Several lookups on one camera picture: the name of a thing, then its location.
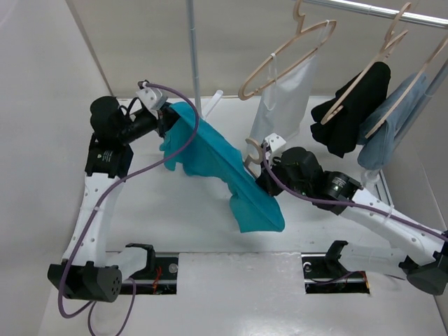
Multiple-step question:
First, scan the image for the white rack right base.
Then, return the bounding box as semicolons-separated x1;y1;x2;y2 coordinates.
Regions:
361;169;395;210

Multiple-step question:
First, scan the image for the white rack base foot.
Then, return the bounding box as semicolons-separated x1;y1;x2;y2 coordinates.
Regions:
202;90;223;120

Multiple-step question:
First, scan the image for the beige hanger holding bag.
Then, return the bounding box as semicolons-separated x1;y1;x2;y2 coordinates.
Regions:
237;0;337;102

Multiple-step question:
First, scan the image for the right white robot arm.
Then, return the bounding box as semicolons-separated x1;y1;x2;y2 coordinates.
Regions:
257;143;447;296

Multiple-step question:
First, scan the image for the silver rack top bar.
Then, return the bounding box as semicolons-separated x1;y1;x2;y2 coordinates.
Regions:
305;0;447;29

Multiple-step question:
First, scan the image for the teal t shirt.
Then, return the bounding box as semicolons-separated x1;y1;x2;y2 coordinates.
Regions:
160;101;285;233

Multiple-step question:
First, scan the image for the black hanging garment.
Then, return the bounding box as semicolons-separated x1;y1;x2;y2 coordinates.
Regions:
310;62;391;158

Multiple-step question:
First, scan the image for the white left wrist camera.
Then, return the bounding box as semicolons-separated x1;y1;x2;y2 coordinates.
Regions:
136;80;167;111

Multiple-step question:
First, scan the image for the beige hanger holding black garment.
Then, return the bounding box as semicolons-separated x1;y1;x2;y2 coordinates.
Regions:
321;2;412;125

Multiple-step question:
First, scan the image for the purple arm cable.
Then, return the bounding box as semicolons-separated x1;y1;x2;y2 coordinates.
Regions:
57;82;200;336
262;145;448;242

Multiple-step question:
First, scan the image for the beige wooden hanger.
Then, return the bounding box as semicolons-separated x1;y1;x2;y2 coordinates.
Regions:
244;137;263;179

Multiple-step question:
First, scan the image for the white hanging cloth bag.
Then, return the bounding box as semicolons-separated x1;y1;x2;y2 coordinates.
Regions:
249;55;318;142

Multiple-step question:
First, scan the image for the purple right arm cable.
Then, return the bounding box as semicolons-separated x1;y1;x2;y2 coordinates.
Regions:
262;145;448;242

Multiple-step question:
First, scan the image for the blue denim hanging garment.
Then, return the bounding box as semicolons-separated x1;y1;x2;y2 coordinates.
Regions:
357;73;428;170

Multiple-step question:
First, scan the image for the beige hanger holding denim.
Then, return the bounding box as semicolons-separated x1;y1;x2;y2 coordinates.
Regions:
365;35;447;139

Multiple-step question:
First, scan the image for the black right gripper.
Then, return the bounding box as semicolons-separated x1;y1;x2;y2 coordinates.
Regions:
257;153;311;197

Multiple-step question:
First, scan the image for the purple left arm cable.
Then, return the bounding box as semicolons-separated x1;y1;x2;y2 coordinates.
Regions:
57;82;200;336

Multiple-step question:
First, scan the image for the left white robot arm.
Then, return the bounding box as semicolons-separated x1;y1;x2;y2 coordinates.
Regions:
47;96;179;302

